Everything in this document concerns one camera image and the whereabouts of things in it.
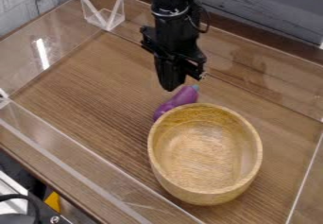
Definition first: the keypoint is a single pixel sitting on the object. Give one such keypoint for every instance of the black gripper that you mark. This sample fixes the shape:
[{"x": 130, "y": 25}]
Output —
[{"x": 172, "y": 41}]

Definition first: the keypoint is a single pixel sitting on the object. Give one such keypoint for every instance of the purple toy eggplant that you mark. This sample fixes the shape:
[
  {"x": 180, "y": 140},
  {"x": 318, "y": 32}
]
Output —
[{"x": 186, "y": 96}]

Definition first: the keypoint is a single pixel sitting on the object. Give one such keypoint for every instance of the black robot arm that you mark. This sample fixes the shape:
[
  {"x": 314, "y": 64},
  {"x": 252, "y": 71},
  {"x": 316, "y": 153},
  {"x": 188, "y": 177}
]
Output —
[{"x": 174, "y": 6}]

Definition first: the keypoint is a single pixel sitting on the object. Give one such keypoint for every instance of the brown wooden bowl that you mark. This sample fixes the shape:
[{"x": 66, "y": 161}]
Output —
[{"x": 206, "y": 153}]

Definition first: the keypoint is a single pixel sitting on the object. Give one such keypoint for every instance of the yellow black device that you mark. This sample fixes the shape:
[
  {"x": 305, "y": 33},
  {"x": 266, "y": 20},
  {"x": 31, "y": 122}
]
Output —
[{"x": 53, "y": 202}]

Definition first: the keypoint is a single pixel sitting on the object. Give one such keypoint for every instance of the clear acrylic enclosure wall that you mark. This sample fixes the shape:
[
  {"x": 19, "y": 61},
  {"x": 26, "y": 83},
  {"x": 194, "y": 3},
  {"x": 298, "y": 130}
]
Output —
[{"x": 78, "y": 95}]

